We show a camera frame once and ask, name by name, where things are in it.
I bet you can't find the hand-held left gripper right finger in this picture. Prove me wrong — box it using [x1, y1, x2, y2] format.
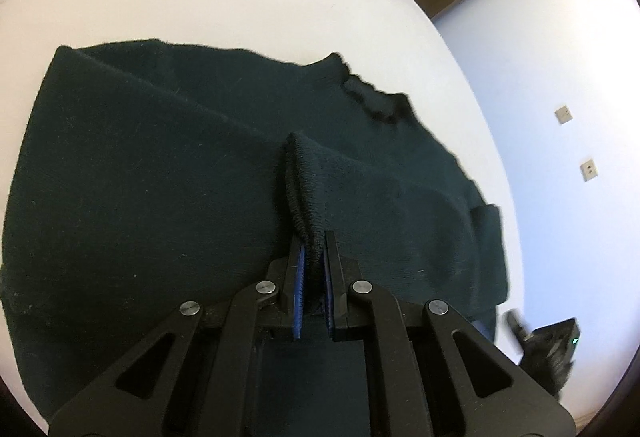
[324, 231, 576, 437]

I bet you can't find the dark green knit sweater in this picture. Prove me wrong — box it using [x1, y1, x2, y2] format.
[0, 38, 510, 437]

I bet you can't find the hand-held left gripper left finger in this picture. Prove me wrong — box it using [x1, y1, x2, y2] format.
[48, 244, 307, 437]

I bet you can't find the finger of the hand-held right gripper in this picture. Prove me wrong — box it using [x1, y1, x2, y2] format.
[505, 311, 532, 343]

